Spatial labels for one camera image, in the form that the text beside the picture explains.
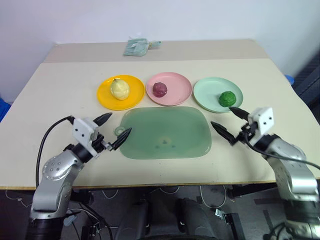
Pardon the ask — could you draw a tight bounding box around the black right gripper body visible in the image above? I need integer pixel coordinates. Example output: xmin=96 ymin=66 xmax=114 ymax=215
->
xmin=235 ymin=119 xmax=258 ymax=145

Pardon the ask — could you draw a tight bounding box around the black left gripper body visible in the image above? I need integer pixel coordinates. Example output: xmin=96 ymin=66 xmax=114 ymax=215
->
xmin=90 ymin=128 xmax=116 ymax=154

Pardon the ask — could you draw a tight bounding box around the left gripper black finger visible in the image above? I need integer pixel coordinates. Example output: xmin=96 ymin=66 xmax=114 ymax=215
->
xmin=93 ymin=112 xmax=113 ymax=127
xmin=108 ymin=127 xmax=133 ymax=151

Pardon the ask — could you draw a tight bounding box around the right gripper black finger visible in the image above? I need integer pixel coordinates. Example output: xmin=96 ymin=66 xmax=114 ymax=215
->
xmin=229 ymin=106 xmax=251 ymax=121
xmin=210 ymin=121 xmax=240 ymax=146

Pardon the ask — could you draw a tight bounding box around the light green plate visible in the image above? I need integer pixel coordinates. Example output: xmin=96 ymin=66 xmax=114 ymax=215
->
xmin=192 ymin=76 xmax=244 ymax=115

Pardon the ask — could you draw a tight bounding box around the yellow plate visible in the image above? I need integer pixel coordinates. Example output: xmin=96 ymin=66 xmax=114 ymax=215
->
xmin=96 ymin=74 xmax=146 ymax=111

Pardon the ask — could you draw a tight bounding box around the pink plate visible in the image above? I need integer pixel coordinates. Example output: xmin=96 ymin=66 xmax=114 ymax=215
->
xmin=145 ymin=72 xmax=193 ymax=107

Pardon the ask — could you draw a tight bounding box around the green rough ball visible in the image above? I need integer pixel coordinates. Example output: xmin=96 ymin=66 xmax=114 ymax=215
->
xmin=218 ymin=91 xmax=236 ymax=107

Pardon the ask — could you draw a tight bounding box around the pale yellow pear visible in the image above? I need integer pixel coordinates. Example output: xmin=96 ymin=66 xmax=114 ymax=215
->
xmin=109 ymin=78 xmax=131 ymax=101

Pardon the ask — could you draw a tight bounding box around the translucent green tray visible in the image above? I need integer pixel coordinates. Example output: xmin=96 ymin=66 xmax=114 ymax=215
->
xmin=114 ymin=106 xmax=213 ymax=160

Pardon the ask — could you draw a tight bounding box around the small blue container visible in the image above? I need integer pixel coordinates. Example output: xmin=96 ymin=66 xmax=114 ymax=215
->
xmin=284 ymin=74 xmax=296 ymax=87

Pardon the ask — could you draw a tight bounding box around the purple round fruit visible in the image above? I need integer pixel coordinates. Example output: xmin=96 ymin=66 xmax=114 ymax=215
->
xmin=152 ymin=82 xmax=168 ymax=98

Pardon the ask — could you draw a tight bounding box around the black ribbed equipment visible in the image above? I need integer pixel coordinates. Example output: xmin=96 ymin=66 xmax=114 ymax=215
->
xmin=291 ymin=53 xmax=320 ymax=110

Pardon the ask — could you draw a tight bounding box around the pale green tissue packet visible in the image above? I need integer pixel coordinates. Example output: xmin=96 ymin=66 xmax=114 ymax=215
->
xmin=122 ymin=37 xmax=149 ymax=57

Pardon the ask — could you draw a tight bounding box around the blue bin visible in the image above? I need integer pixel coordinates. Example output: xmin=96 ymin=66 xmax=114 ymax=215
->
xmin=0 ymin=95 xmax=12 ymax=124

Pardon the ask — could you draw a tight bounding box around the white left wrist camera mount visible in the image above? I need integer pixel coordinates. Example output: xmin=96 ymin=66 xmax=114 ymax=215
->
xmin=72 ymin=116 xmax=101 ymax=159

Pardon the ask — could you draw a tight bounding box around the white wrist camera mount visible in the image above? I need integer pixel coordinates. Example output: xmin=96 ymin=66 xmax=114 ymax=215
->
xmin=248 ymin=106 xmax=274 ymax=138
xmin=72 ymin=116 xmax=101 ymax=159

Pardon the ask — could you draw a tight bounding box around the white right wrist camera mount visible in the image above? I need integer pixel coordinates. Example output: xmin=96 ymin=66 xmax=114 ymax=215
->
xmin=248 ymin=106 xmax=274 ymax=138

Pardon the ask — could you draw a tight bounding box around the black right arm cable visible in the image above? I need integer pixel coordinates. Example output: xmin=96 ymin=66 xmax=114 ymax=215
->
xmin=243 ymin=133 xmax=320 ymax=171

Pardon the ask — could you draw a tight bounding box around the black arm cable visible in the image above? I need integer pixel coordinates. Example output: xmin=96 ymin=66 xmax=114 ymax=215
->
xmin=35 ymin=115 xmax=76 ymax=189
xmin=243 ymin=133 xmax=320 ymax=171

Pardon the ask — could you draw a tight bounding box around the black table frame bar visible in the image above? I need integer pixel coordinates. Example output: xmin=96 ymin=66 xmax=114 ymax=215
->
xmin=225 ymin=183 xmax=279 ymax=199

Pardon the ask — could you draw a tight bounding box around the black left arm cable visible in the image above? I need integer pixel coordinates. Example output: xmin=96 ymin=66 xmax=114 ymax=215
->
xmin=35 ymin=115 xmax=76 ymax=189

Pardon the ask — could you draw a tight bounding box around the thin white cable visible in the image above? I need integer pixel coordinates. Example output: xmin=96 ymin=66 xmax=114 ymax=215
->
xmin=4 ymin=189 xmax=34 ymax=209
xmin=199 ymin=184 xmax=227 ymax=209

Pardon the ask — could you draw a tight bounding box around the black table leg post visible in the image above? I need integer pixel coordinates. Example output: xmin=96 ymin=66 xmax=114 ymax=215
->
xmin=223 ymin=212 xmax=248 ymax=240

